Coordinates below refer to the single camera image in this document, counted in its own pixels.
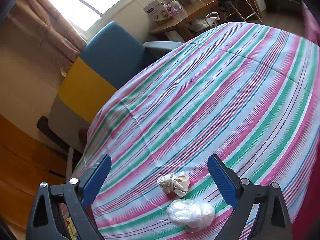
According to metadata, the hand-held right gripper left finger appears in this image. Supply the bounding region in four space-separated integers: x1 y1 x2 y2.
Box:
25 154 112 240

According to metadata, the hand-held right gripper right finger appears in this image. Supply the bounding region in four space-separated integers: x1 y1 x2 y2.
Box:
207 154 293 240

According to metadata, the clear plastic bag bundle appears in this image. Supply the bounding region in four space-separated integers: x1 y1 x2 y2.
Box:
166 199 216 232

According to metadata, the cream strap bundle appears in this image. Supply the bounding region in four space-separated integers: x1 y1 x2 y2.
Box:
157 171 190 197

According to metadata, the wooden wardrobe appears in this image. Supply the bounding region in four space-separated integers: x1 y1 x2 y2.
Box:
0 114 73 240

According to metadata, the red cloth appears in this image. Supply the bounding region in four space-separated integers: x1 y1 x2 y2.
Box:
291 180 320 240

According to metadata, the grey yellow blue armchair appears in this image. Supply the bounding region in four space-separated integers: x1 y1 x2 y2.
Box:
49 21 185 153

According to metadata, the white basket bag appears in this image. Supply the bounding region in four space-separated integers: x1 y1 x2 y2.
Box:
191 12 220 32

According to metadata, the wooden desk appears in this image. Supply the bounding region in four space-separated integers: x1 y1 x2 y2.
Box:
149 0 220 43

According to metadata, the small pink package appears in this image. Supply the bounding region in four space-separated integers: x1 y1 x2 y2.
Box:
162 0 184 14

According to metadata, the white printed carton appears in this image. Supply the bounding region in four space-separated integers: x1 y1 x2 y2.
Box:
143 0 173 23

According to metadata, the window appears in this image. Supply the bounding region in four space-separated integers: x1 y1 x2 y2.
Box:
42 0 165 33

